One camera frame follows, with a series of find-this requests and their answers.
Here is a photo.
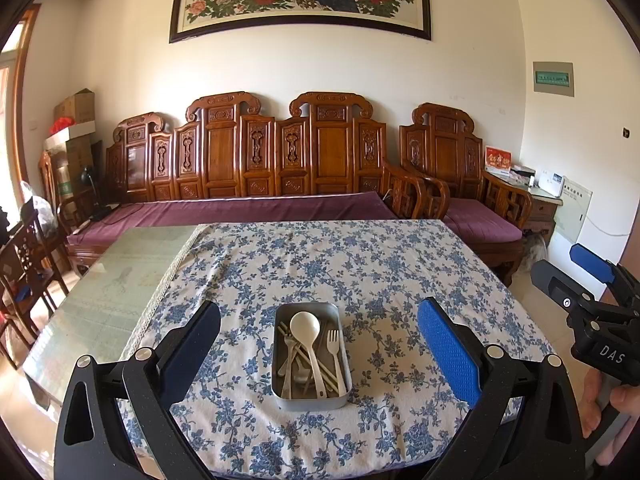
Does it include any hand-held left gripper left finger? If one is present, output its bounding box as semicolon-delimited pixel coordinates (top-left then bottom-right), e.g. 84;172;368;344
54;300;223;480

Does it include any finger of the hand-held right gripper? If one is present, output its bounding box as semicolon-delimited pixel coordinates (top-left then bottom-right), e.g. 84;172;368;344
530;259;597;311
570;243;622;286

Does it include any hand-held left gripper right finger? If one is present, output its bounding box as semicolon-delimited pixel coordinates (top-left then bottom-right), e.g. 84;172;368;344
417;297;586;480

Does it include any white plastic fork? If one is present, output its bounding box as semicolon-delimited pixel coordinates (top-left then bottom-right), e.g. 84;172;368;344
326;329;349;393

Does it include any white plastic ladle spoon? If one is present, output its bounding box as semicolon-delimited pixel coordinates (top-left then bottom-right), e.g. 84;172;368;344
290;311;329;395

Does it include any rectangular metal tin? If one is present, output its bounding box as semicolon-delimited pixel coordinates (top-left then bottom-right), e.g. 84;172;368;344
272;302;353;412

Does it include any person's right hand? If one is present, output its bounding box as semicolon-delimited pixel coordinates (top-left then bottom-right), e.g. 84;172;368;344
580;368;640;437

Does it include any grey fluffy object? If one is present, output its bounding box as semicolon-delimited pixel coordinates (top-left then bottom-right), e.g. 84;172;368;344
522;232;549;271

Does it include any grey electrical panel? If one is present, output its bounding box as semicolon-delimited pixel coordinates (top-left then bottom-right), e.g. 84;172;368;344
552;177;594;246

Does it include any wooden side table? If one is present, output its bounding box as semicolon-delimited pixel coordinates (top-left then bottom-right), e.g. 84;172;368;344
482;170;564;247

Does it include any purple armchair cushion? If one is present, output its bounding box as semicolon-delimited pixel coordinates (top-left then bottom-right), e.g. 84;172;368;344
444;197;524;241

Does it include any blue floral tablecloth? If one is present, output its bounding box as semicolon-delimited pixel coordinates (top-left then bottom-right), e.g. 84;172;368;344
117;219;556;480

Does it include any red desk calendar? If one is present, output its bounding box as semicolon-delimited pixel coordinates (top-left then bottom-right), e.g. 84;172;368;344
484;146;512;173

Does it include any carved wooden armchair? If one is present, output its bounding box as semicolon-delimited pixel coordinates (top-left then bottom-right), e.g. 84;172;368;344
382;102;534;286

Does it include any dark wooden dining chair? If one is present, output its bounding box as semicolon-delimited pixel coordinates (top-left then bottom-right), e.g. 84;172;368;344
0;210;69;313
0;255;42;371

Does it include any black desk lamp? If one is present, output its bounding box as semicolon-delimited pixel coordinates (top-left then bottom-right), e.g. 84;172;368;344
77;165;121;221

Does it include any carved wooden sofa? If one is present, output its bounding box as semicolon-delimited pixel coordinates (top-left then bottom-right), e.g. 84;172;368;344
65;91;401;276

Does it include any white plastic bag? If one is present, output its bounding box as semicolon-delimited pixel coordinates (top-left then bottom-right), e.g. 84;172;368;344
20;180;56;227

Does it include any green printed carton stack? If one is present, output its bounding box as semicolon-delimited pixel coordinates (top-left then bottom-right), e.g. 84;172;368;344
50;142;94;207

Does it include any white flat box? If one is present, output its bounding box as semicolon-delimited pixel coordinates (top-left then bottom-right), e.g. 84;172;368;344
44;121;96;151

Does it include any white wall cable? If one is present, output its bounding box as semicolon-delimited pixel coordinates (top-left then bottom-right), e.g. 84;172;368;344
592;219;629;237

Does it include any green label wall box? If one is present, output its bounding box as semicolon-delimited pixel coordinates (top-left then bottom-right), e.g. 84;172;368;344
532;61;576;96

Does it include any wooden door frame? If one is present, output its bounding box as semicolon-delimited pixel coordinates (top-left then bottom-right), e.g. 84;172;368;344
0;4;42;202

